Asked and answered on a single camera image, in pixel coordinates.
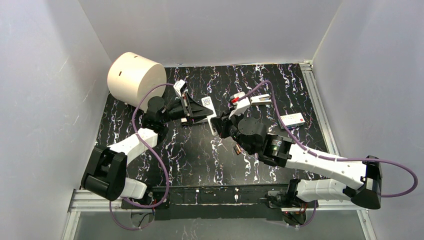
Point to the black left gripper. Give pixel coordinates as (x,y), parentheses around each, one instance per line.
(187,108)

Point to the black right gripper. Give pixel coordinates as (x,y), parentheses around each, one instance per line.
(222,124)

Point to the white remote control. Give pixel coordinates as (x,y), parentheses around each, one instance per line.
(207,102)

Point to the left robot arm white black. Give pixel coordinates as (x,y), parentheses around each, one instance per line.
(105,173)

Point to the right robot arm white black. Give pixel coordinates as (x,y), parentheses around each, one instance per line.
(359,182)

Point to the white remote with black end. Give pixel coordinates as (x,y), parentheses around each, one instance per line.
(187,121)

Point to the small white charger device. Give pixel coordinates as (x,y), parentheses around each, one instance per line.
(259,100)

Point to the white box with red labels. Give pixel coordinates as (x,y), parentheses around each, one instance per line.
(293,120)

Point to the large white cylinder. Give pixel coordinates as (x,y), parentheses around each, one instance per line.
(131,76)

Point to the black base bar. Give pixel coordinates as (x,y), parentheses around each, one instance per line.
(270,201)

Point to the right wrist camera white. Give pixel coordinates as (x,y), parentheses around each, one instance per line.
(239,105)

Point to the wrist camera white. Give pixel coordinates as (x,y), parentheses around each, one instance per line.
(180,88)
(239,105)

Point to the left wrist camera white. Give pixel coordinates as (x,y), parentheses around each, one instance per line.
(180,88)

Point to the aluminium frame rail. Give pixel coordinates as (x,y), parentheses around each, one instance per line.
(362,213)

